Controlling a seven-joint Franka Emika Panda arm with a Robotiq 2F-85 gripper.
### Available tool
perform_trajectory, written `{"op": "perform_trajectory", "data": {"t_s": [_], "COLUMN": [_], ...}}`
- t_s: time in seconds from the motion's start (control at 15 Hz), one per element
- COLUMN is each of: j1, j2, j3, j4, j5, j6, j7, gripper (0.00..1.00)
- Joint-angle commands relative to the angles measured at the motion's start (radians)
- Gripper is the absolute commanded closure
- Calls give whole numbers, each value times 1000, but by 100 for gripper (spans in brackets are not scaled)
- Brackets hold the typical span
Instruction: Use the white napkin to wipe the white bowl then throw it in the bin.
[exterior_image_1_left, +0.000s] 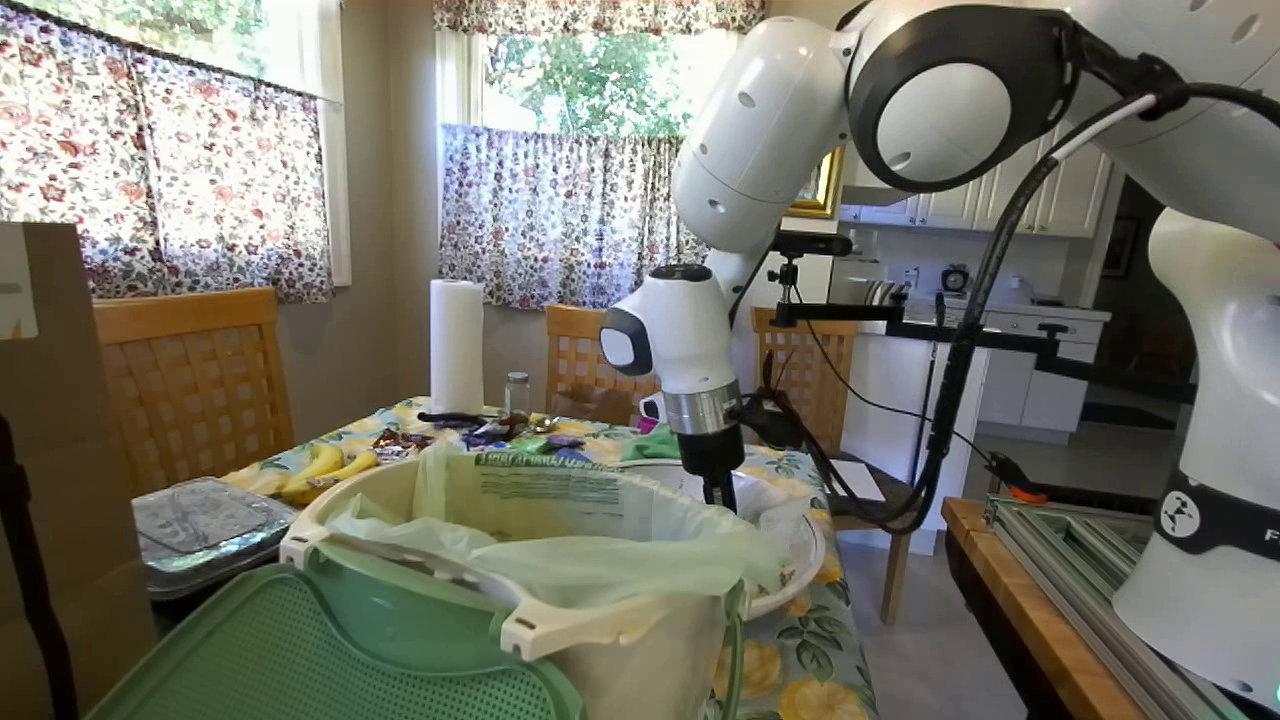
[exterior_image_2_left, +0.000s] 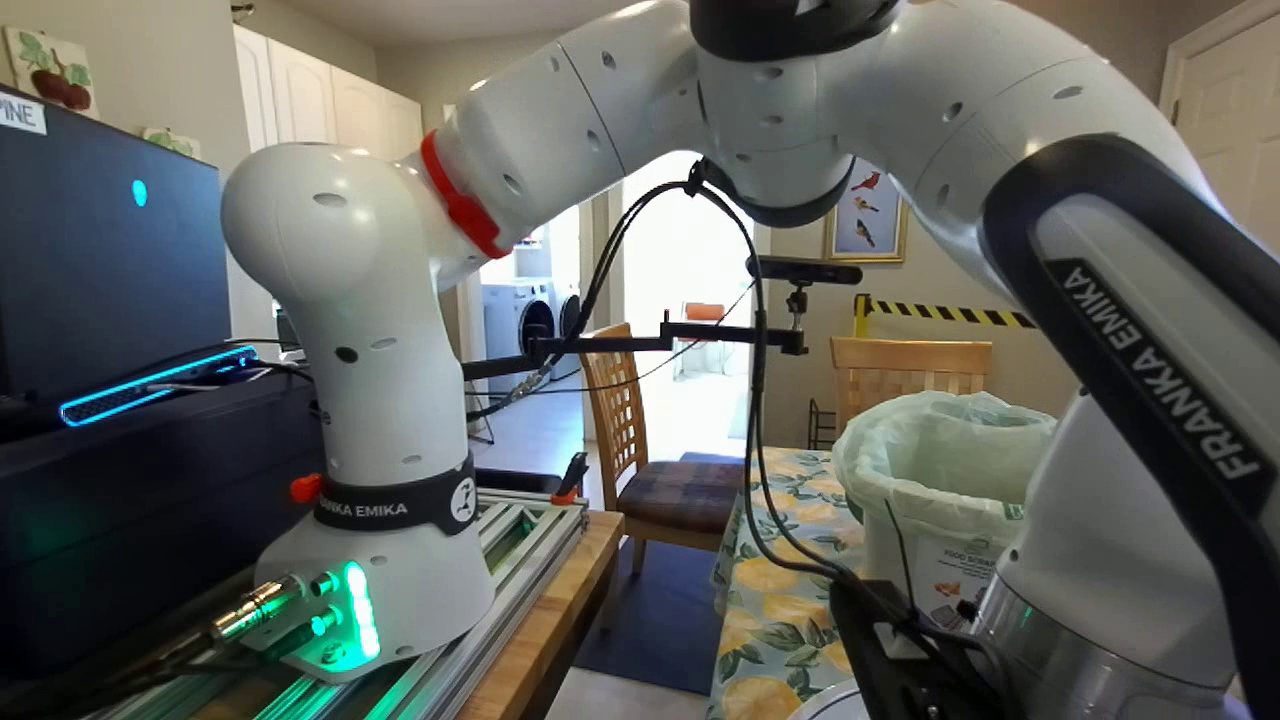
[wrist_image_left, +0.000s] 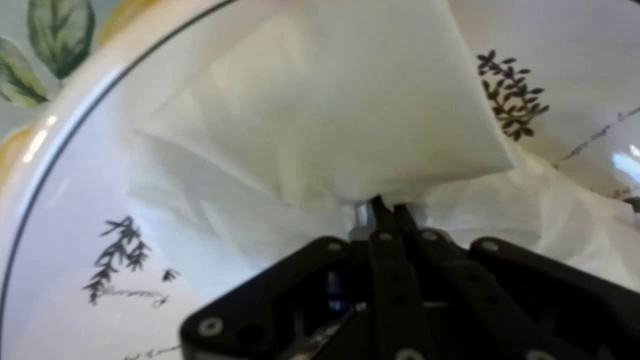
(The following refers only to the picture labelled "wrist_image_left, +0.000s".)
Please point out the tablecloth with leaf print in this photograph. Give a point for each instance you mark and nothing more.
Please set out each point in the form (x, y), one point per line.
(45, 55)

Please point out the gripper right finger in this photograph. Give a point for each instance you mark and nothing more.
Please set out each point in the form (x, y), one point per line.
(525, 290)

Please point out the white bowl with herb print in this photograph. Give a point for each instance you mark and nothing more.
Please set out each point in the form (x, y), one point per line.
(75, 225)

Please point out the white napkin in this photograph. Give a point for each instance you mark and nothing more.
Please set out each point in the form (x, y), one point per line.
(330, 125)

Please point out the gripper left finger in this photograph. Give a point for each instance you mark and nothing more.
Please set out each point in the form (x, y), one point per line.
(280, 285)

